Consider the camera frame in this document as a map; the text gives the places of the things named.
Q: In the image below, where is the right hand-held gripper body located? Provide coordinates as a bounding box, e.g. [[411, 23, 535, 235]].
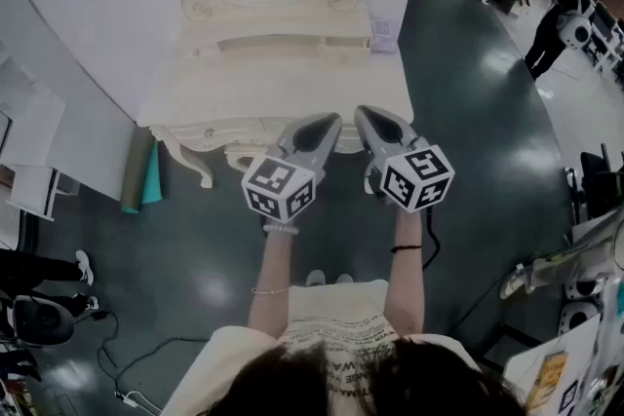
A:
[[353, 104, 456, 214]]

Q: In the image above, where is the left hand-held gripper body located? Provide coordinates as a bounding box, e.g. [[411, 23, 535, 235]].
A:
[[241, 112, 343, 223]]

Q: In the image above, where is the small cream drawer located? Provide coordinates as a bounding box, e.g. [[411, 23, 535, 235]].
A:
[[187, 44, 221, 60], [323, 35, 372, 51]]

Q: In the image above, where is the person's right forearm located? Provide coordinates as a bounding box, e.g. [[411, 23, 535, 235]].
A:
[[387, 208, 426, 338]]

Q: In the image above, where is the person's left forearm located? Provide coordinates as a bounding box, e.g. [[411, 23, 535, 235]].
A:
[[247, 231, 294, 342]]

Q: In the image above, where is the cream ornate dressing table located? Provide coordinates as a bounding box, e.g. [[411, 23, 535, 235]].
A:
[[136, 0, 415, 189]]

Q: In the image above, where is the teal rolled mat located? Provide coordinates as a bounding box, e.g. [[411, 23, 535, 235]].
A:
[[140, 138, 168, 206]]

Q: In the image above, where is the purple plastic packet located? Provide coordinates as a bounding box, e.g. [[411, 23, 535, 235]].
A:
[[370, 17, 400, 56]]

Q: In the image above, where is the person's cream printed shirt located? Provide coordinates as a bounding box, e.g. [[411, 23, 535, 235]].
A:
[[160, 280, 484, 416]]

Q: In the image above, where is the black office chair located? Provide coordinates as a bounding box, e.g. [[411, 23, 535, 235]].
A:
[[565, 143, 624, 226]]

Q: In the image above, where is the white round device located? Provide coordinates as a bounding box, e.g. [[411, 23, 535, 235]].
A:
[[558, 299, 604, 337], [565, 277, 606, 301]]

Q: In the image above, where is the white side table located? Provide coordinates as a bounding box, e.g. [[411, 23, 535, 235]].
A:
[[504, 314, 624, 416]]

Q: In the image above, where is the yellow book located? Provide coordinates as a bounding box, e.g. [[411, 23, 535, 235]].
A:
[[526, 350, 569, 411]]

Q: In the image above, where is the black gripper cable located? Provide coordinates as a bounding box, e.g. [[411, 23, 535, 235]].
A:
[[421, 207, 443, 272]]

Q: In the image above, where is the white beaded bracelet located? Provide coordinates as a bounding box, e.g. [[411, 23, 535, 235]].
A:
[[262, 222, 299, 237]]

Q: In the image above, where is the black metal frame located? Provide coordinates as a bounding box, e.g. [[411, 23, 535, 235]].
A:
[[481, 320, 538, 367]]

